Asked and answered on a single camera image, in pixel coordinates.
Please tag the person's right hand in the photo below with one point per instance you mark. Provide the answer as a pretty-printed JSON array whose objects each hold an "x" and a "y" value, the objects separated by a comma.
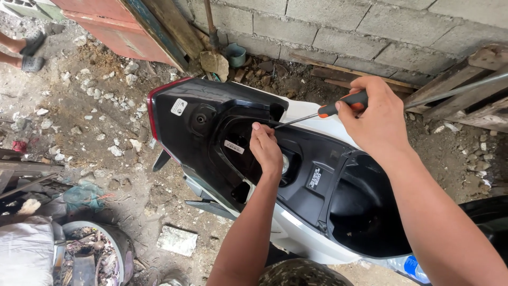
[{"x": 377, "y": 119}]

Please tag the person's left hand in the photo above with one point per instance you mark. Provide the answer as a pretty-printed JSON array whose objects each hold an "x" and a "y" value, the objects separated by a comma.
[{"x": 265, "y": 150}]

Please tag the white black scooter body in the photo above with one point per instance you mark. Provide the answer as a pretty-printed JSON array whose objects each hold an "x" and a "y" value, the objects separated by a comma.
[{"x": 277, "y": 167}]

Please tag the long wooden stick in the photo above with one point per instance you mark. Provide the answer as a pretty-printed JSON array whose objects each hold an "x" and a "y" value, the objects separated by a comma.
[{"x": 353, "y": 71}]

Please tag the grey metal rod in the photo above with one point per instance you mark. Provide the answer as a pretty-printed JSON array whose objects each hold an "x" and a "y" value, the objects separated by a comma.
[{"x": 456, "y": 90}]

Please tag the wooden pallet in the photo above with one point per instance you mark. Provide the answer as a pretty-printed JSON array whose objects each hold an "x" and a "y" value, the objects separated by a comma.
[{"x": 464, "y": 89}]

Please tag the green plastic cup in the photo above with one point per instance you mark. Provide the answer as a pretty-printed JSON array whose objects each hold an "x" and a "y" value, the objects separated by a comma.
[{"x": 236, "y": 54}]

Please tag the rusty shovel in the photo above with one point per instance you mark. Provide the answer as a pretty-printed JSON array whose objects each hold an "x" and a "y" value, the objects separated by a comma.
[{"x": 213, "y": 47}]

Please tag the flat concrete slab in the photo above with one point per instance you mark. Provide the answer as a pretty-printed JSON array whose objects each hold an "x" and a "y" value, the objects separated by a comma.
[{"x": 177, "y": 240}]

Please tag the person's camouflage trouser leg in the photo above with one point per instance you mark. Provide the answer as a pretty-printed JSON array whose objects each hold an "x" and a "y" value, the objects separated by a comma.
[{"x": 303, "y": 274}]

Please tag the clear plastic water bottle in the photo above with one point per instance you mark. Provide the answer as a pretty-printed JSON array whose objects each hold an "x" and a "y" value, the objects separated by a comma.
[{"x": 401, "y": 267}]

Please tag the black scooter seat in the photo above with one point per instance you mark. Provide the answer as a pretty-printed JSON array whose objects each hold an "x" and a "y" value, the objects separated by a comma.
[{"x": 486, "y": 230}]

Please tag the weathered wooden plank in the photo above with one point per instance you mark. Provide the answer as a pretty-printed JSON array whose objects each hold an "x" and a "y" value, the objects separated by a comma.
[{"x": 166, "y": 27}]

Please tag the teal net scrap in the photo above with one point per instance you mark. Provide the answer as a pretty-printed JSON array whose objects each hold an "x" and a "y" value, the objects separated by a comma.
[{"x": 83, "y": 196}]

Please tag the red metal sheet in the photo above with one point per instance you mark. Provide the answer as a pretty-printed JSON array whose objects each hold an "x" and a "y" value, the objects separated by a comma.
[{"x": 119, "y": 30}]

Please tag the round basin with debris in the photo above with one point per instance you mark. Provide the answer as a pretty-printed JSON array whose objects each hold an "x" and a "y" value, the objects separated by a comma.
[{"x": 97, "y": 254}]

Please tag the pile of scrap wood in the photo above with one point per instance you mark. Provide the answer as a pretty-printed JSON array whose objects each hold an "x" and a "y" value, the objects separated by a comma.
[{"x": 23, "y": 174}]

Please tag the white sack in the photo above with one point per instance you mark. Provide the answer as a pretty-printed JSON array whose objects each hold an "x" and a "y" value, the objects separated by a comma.
[{"x": 26, "y": 252}]

